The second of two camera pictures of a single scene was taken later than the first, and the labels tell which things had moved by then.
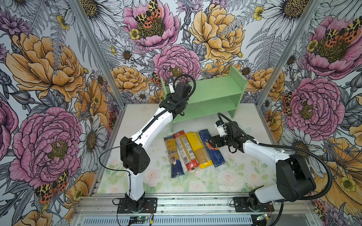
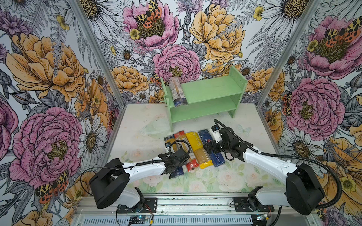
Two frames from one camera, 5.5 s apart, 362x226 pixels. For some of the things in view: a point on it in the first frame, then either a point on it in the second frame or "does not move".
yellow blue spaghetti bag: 176,168 does not move
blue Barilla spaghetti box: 213,152 does not move
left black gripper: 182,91 → 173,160
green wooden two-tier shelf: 212,96 does not move
